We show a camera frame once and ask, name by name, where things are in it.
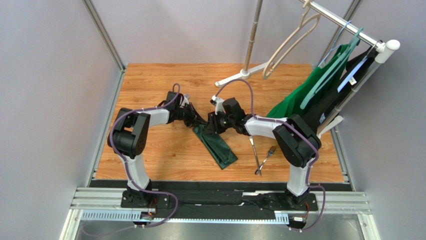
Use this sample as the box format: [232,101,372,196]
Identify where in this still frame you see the blue clothes hanger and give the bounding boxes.
[317,20,352,68]

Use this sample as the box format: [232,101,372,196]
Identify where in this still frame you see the black garment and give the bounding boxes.
[301,49,378,132]

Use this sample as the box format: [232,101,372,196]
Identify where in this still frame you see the bright green t-shirt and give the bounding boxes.
[266,44,354,119]

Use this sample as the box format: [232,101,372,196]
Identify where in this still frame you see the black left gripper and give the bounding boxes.
[175,102,207,128]

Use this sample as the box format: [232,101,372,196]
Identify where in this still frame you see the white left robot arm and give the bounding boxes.
[107,91,206,202]

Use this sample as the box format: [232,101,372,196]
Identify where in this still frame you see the beige clothes hanger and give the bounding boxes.
[262,0,321,80]

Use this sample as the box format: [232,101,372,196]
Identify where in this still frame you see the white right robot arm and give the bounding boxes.
[203,96,321,197]

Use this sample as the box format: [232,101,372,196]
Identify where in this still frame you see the metal clothes rack rail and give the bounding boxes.
[300,0,401,64]

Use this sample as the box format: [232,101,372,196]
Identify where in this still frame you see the silver fork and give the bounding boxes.
[254,146,277,175]

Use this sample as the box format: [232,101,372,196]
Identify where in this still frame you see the dark green cloth napkin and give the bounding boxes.
[192,124,238,170]

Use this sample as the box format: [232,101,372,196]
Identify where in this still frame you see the metal rack upright pole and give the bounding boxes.
[242,0,263,71]

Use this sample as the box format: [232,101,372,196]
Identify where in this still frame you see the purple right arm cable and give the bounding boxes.
[214,78,327,233]

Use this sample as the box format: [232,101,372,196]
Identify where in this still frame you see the teal clothes hanger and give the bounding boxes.
[299,27,364,110]

